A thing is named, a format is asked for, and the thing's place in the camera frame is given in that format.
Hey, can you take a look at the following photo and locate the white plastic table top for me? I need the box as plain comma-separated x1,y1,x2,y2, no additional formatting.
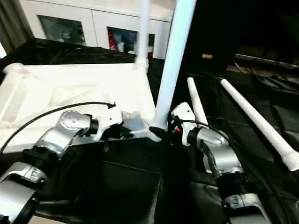
0,62,164,155

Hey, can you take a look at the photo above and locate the white plastic table leg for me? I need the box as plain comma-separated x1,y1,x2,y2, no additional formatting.
220,77,299,173
134,0,150,71
186,77,209,127
152,0,199,132

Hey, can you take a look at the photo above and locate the black mat cloth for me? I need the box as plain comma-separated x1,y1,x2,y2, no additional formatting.
0,38,299,224

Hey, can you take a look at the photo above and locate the long black rod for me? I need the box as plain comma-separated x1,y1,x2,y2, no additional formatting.
235,53,299,69

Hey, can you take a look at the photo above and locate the white display cabinet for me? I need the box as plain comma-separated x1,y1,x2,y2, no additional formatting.
20,0,175,59

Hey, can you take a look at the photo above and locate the dark tall cabinet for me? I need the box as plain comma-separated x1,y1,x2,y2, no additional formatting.
184,0,299,70

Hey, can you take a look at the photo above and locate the grey curtain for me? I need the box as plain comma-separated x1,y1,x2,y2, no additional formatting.
0,0,34,52

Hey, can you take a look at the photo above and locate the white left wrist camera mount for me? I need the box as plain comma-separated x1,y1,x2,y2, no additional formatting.
93,105,125,142

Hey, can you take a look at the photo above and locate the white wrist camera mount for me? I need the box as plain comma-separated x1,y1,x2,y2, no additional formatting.
170,101,196,147
93,105,125,142

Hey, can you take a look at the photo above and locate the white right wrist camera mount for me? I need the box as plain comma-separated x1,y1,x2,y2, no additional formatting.
170,101,196,147

